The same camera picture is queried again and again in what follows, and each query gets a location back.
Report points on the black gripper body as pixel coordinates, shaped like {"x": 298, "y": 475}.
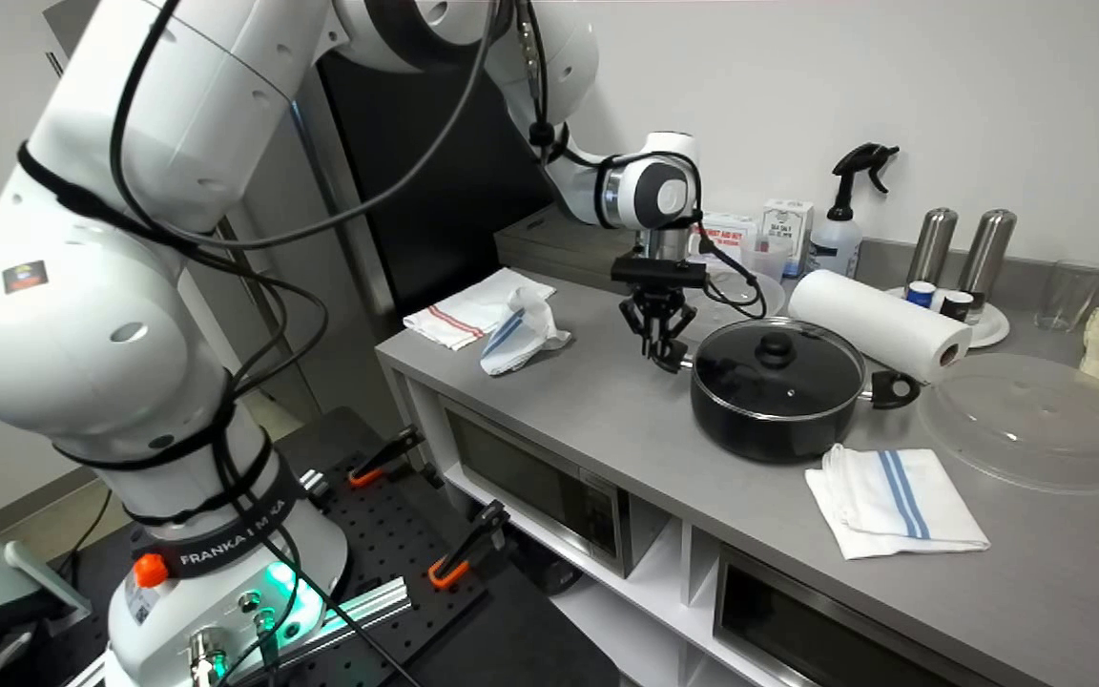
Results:
{"x": 659, "y": 305}

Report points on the glass pot lid black knob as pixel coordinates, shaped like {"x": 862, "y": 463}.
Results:
{"x": 778, "y": 374}

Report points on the black cooking pot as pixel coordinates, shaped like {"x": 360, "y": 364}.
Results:
{"x": 772, "y": 433}

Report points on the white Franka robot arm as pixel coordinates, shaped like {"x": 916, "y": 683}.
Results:
{"x": 105, "y": 305}

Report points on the orange knob on robot base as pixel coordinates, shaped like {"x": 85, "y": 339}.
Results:
{"x": 150, "y": 571}

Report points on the clear plastic bowl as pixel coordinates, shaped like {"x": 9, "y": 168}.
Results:
{"x": 772, "y": 303}

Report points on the dark grey tray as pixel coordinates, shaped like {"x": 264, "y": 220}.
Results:
{"x": 535, "y": 243}

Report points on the small white carton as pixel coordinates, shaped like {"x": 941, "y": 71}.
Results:
{"x": 782, "y": 237}

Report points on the grey counter cabinet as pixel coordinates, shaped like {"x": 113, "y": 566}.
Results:
{"x": 535, "y": 490}

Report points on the spray bottle black trigger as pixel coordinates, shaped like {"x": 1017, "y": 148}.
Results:
{"x": 841, "y": 234}

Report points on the white towel red stripe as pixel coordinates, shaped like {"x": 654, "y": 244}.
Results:
{"x": 455, "y": 317}

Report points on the white paper towel roll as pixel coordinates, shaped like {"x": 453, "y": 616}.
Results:
{"x": 875, "y": 322}

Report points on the small jar blue lid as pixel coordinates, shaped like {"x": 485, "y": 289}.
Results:
{"x": 922, "y": 295}

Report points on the black tall panel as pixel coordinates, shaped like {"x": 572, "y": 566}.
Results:
{"x": 436, "y": 176}

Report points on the folded white towel blue stripe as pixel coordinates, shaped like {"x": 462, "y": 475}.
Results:
{"x": 893, "y": 503}

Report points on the small jar black lid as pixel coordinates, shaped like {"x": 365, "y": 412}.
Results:
{"x": 956, "y": 305}

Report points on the white plate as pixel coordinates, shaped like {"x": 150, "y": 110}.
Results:
{"x": 991, "y": 328}

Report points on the black perforated robot table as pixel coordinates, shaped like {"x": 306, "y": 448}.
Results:
{"x": 397, "y": 537}

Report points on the clear plastic dome cover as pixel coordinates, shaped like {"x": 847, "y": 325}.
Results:
{"x": 1033, "y": 423}

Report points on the clear drinking glass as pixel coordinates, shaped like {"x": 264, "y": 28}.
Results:
{"x": 1068, "y": 305}

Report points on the aluminium rail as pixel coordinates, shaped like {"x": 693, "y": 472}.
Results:
{"x": 365, "y": 603}

